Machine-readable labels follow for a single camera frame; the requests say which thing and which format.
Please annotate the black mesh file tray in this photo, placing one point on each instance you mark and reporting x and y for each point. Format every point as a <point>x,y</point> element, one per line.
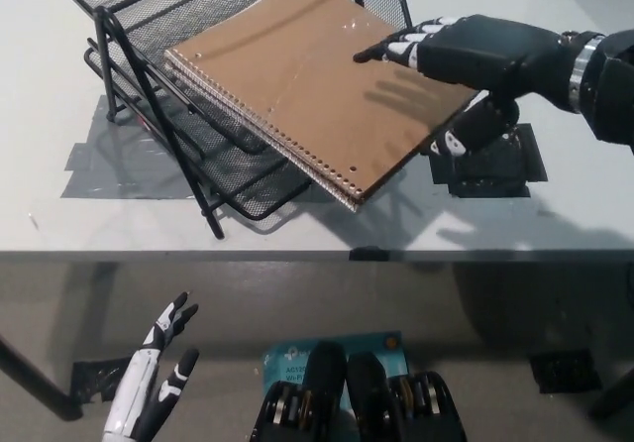
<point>223,154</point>

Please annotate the black floor tape patch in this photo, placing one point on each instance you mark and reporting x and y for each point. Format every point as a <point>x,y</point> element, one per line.
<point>564,372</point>
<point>96,380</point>

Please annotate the small black tape strip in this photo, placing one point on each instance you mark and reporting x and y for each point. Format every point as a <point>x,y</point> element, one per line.
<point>367,254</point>

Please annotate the grey tape patch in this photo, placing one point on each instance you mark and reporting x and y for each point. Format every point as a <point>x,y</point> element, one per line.
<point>99,174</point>

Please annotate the black table leg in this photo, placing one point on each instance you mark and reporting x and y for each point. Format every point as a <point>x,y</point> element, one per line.
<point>34,377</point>
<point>616,397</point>

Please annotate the teal router box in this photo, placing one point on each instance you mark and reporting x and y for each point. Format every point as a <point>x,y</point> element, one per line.
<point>381,353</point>

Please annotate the brown spiral notebook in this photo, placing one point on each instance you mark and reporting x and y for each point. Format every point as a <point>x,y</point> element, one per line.
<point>317,90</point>

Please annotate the large black tape patch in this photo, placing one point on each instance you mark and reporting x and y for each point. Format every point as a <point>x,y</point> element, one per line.
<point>495,174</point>

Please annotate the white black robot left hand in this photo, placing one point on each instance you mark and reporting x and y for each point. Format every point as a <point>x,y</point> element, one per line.
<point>138,377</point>

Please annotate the black robot left body block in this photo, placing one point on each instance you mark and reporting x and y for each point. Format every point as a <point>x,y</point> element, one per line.
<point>322,402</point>

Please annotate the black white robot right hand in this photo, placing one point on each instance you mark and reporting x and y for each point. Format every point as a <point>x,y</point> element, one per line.
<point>485,55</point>

